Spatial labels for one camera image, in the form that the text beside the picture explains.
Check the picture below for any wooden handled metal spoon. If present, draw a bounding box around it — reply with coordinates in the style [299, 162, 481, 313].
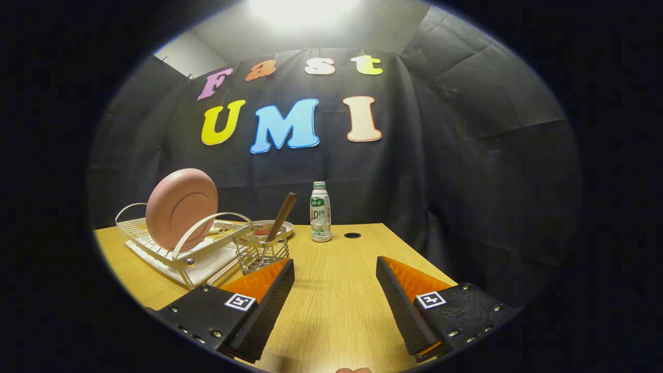
[262, 192, 298, 260]

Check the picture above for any beige round plate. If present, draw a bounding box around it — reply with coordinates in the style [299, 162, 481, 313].
[252, 220, 295, 240]

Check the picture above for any pink plate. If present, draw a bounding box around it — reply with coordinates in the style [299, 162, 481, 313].
[146, 168, 219, 253]

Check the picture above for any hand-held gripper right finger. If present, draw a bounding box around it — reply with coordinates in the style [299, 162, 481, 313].
[376, 256, 521, 363]

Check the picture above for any white wire dish rack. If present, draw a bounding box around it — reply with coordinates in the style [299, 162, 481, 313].
[115, 202, 254, 290]

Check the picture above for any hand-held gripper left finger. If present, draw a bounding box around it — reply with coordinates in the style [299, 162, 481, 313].
[154, 258, 295, 364]

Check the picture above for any metal wire basket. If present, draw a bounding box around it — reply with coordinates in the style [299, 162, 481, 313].
[232, 226, 291, 275]

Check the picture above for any bright ceiling light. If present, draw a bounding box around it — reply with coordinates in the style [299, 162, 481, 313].
[249, 0, 363, 29]

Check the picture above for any white green labelled bottle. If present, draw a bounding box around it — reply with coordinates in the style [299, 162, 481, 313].
[310, 181, 332, 242]

